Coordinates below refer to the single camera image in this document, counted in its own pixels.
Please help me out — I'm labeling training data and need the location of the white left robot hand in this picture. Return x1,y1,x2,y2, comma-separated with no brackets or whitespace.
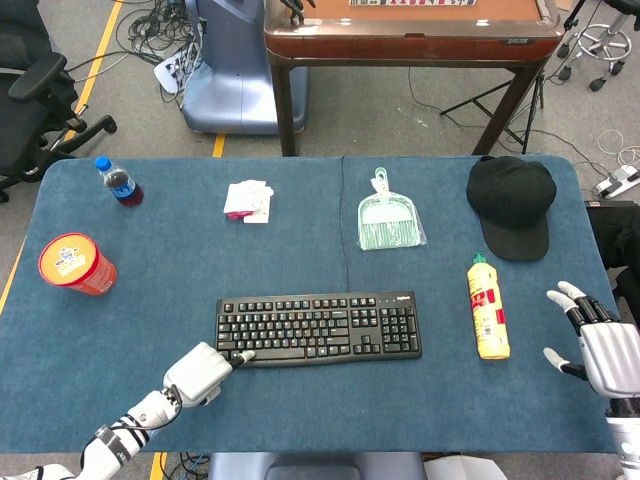
162,341,257,407

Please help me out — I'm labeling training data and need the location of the black-fingered background robot hand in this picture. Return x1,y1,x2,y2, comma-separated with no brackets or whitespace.
278,0,317,26

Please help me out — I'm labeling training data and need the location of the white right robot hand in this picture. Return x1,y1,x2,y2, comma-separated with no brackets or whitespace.
543,280,640,400

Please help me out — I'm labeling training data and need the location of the black Logitech keyboard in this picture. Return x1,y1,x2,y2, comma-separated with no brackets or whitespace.
215,291,424,370

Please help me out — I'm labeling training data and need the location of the blue-grey own robot base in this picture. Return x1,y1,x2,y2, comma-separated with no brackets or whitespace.
207,452,426,480

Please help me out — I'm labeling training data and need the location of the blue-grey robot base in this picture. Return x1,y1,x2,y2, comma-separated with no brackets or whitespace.
180,0,309,136

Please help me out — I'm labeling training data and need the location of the blue table cloth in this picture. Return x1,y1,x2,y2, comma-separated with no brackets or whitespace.
0,154,621,455

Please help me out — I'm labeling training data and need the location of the standing mahjong tile row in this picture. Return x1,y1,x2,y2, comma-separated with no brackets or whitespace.
348,0,478,8

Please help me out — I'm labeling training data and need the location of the black bag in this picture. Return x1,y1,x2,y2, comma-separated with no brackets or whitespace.
584,199,640,321

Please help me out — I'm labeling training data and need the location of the brown mahjong table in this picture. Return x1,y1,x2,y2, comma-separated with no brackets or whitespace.
263,0,564,157

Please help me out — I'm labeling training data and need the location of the yellow bottle green cap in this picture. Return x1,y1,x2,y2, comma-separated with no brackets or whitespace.
466,252,512,361

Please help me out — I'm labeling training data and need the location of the white power strip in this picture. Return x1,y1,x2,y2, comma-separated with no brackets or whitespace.
593,164,640,200
153,42,201,95

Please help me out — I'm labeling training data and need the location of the white foam block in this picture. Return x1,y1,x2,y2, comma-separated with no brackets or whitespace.
244,187,275,225

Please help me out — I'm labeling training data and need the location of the red noodle cup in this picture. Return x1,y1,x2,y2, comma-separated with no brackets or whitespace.
37,232,119,297

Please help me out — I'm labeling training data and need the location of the white pink snack packet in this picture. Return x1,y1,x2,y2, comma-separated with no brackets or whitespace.
223,180,274,221

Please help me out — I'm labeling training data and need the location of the black cap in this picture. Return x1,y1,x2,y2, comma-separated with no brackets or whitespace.
465,155,558,263

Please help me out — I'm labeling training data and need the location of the blue-capped soda bottle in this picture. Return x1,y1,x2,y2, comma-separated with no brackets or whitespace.
94,155,145,209

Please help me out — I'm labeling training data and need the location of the green bagged dustpan brush set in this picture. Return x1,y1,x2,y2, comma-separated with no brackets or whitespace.
356,167,429,252

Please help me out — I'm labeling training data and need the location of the black office chair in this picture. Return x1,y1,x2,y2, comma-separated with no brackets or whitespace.
0,0,119,204

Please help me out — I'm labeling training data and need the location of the chrome wheeled stool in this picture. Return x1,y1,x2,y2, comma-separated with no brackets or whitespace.
557,0,634,93

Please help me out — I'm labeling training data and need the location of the floor cable bundle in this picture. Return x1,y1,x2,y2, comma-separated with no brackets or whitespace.
117,0,206,66

